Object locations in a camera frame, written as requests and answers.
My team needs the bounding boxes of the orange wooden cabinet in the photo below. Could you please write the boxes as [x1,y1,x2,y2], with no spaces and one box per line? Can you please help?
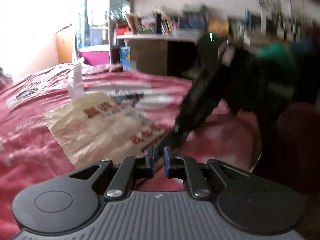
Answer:
[55,25,75,63]

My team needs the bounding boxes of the beige printed shopping bag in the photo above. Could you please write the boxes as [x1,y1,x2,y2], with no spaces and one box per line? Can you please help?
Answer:
[44,61,167,168]

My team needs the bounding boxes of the red floral blanket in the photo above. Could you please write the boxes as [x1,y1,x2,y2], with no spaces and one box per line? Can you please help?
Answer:
[0,63,261,240]

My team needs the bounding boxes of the magenta glass cabinet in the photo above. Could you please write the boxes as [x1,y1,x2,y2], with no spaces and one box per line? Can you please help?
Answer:
[75,0,136,67]

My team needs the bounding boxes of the round magnifier mirror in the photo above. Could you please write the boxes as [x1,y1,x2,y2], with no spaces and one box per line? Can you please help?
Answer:
[187,12,207,30]

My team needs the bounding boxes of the blue cartoon package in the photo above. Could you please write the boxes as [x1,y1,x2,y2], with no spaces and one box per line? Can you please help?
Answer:
[119,46,131,69]

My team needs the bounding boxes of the long wall shelf desk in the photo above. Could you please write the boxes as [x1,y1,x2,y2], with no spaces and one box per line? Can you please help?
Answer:
[117,34,200,43]

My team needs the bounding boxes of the black bottle on shelf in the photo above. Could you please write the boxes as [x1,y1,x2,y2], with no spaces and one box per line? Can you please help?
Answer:
[155,12,162,35]

